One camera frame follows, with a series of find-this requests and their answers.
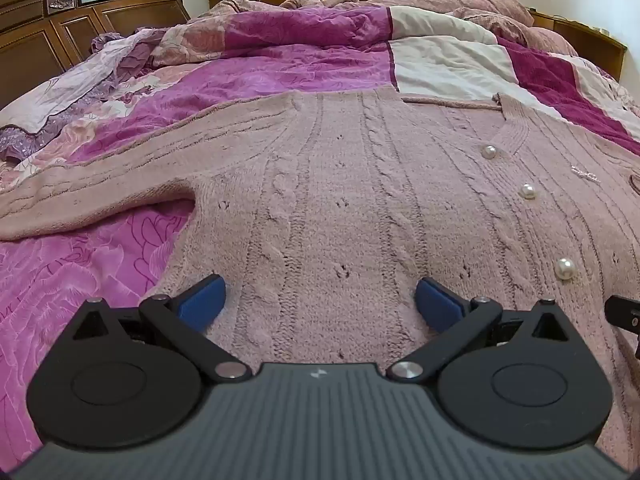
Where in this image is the dark wooden headboard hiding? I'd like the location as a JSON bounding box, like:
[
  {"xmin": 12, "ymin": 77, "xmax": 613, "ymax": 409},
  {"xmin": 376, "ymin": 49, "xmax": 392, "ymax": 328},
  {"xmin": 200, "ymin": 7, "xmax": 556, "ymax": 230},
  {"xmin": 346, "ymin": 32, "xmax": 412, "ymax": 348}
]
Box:
[{"xmin": 0, "ymin": 0, "xmax": 192, "ymax": 112}]

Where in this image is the pink knit cardigan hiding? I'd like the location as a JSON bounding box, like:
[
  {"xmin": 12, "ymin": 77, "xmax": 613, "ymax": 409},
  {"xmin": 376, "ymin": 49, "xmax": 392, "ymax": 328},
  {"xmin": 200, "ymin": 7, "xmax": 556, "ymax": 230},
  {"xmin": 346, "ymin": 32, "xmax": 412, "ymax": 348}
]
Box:
[{"xmin": 0, "ymin": 91, "xmax": 640, "ymax": 467}]

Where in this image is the purple patchwork quilt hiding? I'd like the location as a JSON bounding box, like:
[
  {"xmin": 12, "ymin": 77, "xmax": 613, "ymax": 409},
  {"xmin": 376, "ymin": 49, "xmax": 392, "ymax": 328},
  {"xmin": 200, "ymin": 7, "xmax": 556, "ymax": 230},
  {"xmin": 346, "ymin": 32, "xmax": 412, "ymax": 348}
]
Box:
[{"xmin": 0, "ymin": 6, "xmax": 640, "ymax": 461}]

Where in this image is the pink fluffy blanket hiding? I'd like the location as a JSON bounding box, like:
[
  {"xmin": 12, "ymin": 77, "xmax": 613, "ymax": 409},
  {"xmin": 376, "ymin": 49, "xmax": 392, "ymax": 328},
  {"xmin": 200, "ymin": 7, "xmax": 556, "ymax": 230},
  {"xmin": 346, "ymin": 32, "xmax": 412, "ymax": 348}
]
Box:
[{"xmin": 199, "ymin": 0, "xmax": 581, "ymax": 57}]

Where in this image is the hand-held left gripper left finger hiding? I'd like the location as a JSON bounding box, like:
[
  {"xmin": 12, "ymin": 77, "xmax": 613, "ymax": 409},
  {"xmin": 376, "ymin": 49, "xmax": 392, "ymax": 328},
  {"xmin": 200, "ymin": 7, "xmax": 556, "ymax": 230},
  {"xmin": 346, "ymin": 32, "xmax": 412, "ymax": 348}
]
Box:
[{"xmin": 71, "ymin": 274, "xmax": 253, "ymax": 382}]

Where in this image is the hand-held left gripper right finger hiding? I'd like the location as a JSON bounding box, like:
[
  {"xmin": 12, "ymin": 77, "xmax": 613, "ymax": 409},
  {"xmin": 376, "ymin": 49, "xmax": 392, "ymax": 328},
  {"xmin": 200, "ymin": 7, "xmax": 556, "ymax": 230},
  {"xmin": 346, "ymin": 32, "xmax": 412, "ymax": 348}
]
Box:
[{"xmin": 385, "ymin": 276, "xmax": 574, "ymax": 384}]

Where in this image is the floral pillow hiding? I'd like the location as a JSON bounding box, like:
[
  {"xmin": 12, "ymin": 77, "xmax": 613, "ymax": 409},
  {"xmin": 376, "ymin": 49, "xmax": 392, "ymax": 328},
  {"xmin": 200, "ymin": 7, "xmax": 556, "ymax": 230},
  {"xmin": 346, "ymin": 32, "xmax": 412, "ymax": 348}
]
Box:
[{"xmin": 0, "ymin": 27, "xmax": 168, "ymax": 162}]

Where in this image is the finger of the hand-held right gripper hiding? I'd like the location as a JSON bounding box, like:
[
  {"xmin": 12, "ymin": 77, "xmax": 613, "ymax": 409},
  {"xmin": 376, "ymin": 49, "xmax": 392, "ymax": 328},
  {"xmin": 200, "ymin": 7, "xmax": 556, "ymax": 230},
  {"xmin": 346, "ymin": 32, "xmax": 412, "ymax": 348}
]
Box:
[{"xmin": 604, "ymin": 295, "xmax": 640, "ymax": 335}]

